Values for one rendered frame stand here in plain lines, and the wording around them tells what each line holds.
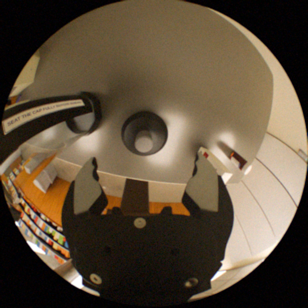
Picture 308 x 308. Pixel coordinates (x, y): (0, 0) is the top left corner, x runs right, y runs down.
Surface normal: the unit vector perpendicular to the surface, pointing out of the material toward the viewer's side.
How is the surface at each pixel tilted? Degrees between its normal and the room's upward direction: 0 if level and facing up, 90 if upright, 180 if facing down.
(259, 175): 90
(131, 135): 0
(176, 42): 0
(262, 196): 90
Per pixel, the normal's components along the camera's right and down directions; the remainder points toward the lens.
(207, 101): 0.06, 0.49
